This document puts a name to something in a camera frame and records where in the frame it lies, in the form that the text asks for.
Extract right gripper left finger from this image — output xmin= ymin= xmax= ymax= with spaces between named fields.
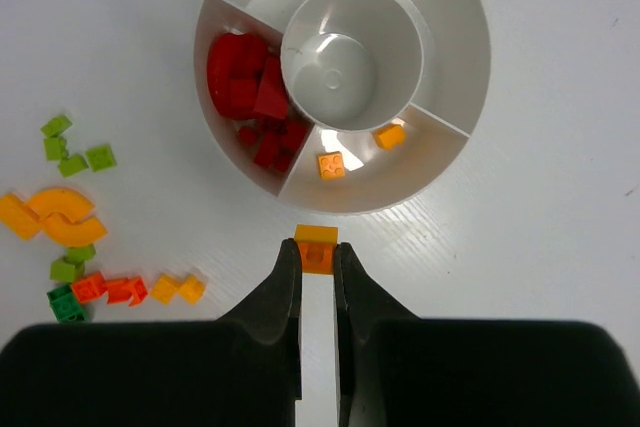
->
xmin=1 ymin=239 xmax=302 ymax=426

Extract red half-round lego piece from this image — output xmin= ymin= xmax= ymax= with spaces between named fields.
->
xmin=206 ymin=32 xmax=269 ymax=120

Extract yellow curved lego piece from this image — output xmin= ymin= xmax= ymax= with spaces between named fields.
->
xmin=26 ymin=187 xmax=95 ymax=223

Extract yellow brick in container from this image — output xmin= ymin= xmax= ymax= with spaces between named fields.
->
xmin=373 ymin=123 xmax=406 ymax=150

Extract yellow plate in container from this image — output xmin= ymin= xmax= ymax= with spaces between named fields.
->
xmin=317 ymin=151 xmax=346 ymax=180

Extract yellow long lego brick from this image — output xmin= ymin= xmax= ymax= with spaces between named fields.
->
xmin=1 ymin=193 xmax=42 ymax=240

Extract white divided round container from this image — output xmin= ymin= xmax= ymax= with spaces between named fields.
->
xmin=193 ymin=0 xmax=491 ymax=214

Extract lime flat lego plate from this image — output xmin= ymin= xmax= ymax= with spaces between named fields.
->
xmin=86 ymin=144 xmax=117 ymax=172

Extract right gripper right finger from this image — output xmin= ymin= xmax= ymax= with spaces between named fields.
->
xmin=334 ymin=243 xmax=639 ymax=426

